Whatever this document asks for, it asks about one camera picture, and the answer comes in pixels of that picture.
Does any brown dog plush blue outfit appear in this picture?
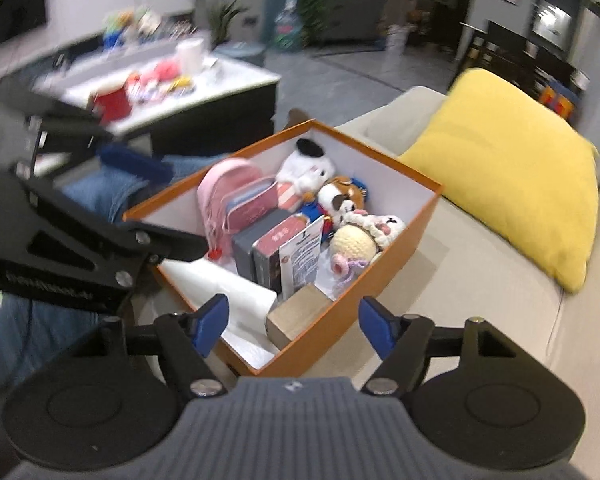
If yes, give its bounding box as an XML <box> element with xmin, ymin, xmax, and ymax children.
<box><xmin>300</xmin><ymin>176</ymin><xmax>371</xmax><ymax>241</ymax></box>

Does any brown shoe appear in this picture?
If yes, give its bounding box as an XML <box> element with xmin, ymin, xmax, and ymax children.
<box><xmin>279</xmin><ymin>107</ymin><xmax>313</xmax><ymax>133</ymax></box>

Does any colourful toy figure set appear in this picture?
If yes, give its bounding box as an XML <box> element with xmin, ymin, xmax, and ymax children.
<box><xmin>102</xmin><ymin>7</ymin><xmax>161</xmax><ymax>48</ymax></box>

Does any white plush with black hat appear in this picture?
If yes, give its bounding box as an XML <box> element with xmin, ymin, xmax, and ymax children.
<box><xmin>275</xmin><ymin>138</ymin><xmax>337</xmax><ymax>213</ymax></box>

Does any dark grey cabinet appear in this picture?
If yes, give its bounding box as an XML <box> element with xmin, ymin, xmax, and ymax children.
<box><xmin>320</xmin><ymin>0</ymin><xmax>396</xmax><ymax>43</ymax></box>

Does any round grey bin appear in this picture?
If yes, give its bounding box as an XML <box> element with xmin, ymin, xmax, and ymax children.
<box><xmin>214</xmin><ymin>42</ymin><xmax>268</xmax><ymax>68</ymax></box>

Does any dark pink box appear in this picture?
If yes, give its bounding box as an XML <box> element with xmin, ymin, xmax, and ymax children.
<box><xmin>252</xmin><ymin>214</ymin><xmax>308</xmax><ymax>297</ymax></box>

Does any dark grey box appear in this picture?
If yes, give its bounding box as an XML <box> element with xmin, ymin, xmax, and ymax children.
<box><xmin>231</xmin><ymin>209</ymin><xmax>292</xmax><ymax>286</ymax></box>

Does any white printed box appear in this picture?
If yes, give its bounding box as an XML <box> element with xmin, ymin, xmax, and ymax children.
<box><xmin>280</xmin><ymin>215</ymin><xmax>326</xmax><ymax>301</ymax></box>

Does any tall leafy potted plant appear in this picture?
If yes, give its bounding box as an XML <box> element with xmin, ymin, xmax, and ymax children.
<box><xmin>205</xmin><ymin>0</ymin><xmax>258</xmax><ymax>48</ymax></box>

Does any dark dining chair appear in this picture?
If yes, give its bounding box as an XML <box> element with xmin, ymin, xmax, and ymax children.
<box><xmin>485</xmin><ymin>20</ymin><xmax>536</xmax><ymax>91</ymax></box>

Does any red mug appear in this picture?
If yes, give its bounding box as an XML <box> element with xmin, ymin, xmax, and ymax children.
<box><xmin>91</xmin><ymin>82</ymin><xmax>133</xmax><ymax>123</ymax></box>

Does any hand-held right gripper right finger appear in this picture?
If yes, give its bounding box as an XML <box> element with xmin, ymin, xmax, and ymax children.
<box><xmin>357</xmin><ymin>296</ymin><xmax>518</xmax><ymax>396</ymax></box>

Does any pink fluffy ball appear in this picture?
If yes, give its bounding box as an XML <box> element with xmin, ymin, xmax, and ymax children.
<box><xmin>152</xmin><ymin>57</ymin><xmax>183</xmax><ymax>83</ymax></box>

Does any orange cardboard box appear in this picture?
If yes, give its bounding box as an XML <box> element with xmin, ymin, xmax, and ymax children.
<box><xmin>123</xmin><ymin>119</ymin><xmax>443</xmax><ymax>377</ymax></box>

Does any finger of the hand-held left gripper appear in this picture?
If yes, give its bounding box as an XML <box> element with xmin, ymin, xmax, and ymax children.
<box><xmin>97</xmin><ymin>222</ymin><xmax>209</xmax><ymax>266</ymax></box>
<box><xmin>0</xmin><ymin>80</ymin><xmax>175</xmax><ymax>187</ymax></box>

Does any dark dining table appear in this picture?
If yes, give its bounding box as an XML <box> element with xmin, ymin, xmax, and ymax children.
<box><xmin>460</xmin><ymin>20</ymin><xmax>588</xmax><ymax>106</ymax></box>

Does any pink card holder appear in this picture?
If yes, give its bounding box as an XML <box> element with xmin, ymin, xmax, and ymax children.
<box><xmin>223</xmin><ymin>176</ymin><xmax>280</xmax><ymax>235</ymax></box>

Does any yellow cushion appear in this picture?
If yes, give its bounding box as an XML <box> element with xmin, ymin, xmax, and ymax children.
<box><xmin>397</xmin><ymin>67</ymin><xmax>600</xmax><ymax>295</ymax></box>

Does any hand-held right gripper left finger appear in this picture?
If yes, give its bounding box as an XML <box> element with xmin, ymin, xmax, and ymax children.
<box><xmin>77</xmin><ymin>293</ymin><xmax>230</xmax><ymax>397</ymax></box>

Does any large water jug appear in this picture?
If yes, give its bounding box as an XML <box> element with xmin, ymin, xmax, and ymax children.
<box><xmin>272</xmin><ymin>0</ymin><xmax>305</xmax><ymax>53</ymax></box>

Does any small pink backpack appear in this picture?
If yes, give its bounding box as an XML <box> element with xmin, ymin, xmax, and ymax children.
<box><xmin>196</xmin><ymin>157</ymin><xmax>265</xmax><ymax>261</ymax></box>

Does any marble top coffee table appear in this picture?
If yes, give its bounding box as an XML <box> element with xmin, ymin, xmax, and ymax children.
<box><xmin>0</xmin><ymin>35</ymin><xmax>282</xmax><ymax>158</ymax></box>

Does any small brown cardboard box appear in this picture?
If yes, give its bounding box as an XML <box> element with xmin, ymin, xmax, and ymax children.
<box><xmin>266</xmin><ymin>284</ymin><xmax>337</xmax><ymax>352</ymax></box>

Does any white toilet paper roll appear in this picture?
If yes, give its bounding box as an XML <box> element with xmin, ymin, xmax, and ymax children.
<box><xmin>175</xmin><ymin>37</ymin><xmax>207</xmax><ymax>78</ymax></box>

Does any white crocheted bunny doll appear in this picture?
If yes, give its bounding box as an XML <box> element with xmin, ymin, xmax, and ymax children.
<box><xmin>327</xmin><ymin>210</ymin><xmax>407</xmax><ymax>288</ymax></box>

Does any person's left leg in jeans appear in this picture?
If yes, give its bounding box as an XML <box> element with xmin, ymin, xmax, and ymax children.
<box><xmin>0</xmin><ymin>152</ymin><xmax>231</xmax><ymax>386</ymax></box>

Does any beige sofa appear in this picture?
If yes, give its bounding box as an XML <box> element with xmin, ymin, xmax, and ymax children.
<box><xmin>330</xmin><ymin>85</ymin><xmax>600</xmax><ymax>480</ymax></box>

